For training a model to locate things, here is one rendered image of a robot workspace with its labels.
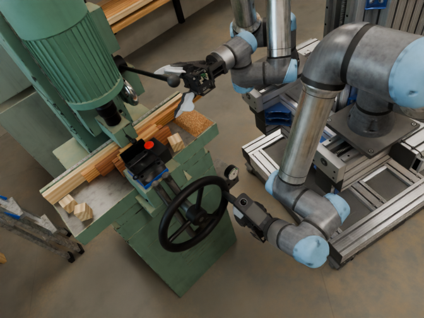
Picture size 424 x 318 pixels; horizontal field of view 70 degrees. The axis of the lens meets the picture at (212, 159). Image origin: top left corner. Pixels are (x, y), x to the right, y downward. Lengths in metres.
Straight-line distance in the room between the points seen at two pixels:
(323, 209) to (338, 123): 0.47
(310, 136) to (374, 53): 0.23
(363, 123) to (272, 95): 0.47
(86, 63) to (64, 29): 0.09
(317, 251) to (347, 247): 0.83
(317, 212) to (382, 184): 1.03
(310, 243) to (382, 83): 0.37
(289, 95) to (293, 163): 0.71
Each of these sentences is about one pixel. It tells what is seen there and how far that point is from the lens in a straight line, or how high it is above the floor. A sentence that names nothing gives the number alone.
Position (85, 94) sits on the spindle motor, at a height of 1.21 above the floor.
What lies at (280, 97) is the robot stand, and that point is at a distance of 1.47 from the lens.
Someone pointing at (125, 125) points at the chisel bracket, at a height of 1.03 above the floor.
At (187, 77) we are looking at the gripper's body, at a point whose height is 1.15.
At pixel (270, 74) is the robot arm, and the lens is 1.05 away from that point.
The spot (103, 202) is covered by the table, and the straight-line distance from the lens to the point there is 1.05.
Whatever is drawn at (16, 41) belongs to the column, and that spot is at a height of 1.32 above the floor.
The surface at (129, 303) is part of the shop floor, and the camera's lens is 1.89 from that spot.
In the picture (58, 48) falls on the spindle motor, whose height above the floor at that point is 1.35.
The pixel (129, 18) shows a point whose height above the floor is 0.54.
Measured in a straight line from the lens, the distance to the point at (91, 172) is 1.11.
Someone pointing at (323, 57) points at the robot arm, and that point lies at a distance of 0.67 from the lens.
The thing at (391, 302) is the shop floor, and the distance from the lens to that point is 1.78.
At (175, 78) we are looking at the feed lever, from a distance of 0.82.
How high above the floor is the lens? 1.66
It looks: 49 degrees down
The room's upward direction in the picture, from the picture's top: 17 degrees counter-clockwise
